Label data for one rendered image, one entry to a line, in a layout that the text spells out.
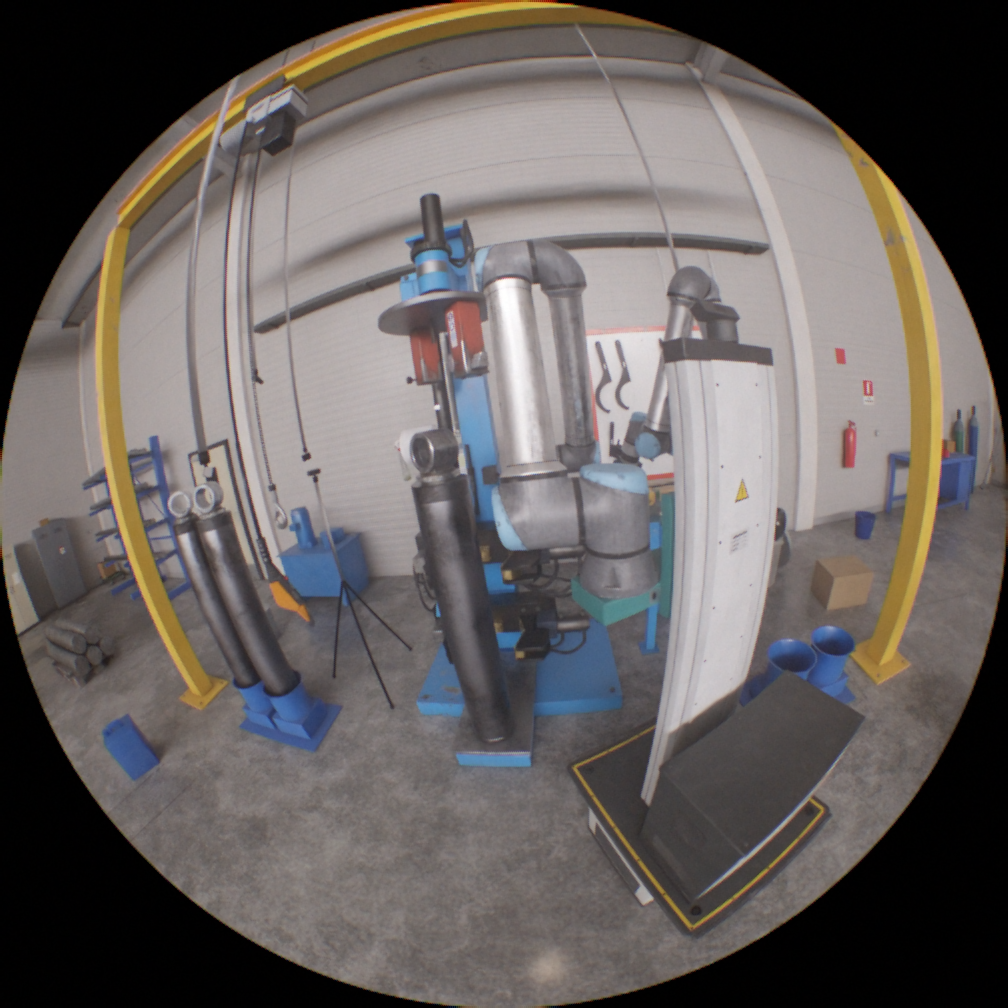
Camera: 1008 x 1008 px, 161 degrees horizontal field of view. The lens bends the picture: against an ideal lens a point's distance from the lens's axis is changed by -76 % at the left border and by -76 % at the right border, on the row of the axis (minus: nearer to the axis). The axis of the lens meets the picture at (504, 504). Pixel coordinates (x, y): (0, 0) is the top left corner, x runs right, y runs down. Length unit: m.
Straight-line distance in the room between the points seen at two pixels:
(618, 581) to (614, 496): 0.18
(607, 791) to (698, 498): 1.17
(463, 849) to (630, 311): 4.25
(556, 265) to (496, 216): 3.35
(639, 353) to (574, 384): 2.82
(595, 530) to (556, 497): 0.11
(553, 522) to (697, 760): 0.71
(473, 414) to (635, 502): 1.44
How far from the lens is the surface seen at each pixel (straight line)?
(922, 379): 2.42
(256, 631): 2.19
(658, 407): 1.19
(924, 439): 2.42
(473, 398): 2.05
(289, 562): 4.22
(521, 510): 0.73
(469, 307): 1.55
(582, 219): 4.19
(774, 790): 1.02
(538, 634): 1.96
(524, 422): 0.75
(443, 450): 1.25
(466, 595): 1.36
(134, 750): 3.14
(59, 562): 10.68
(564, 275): 0.89
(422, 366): 1.80
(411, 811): 2.00
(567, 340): 0.93
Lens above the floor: 1.67
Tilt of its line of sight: 14 degrees down
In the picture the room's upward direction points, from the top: 8 degrees counter-clockwise
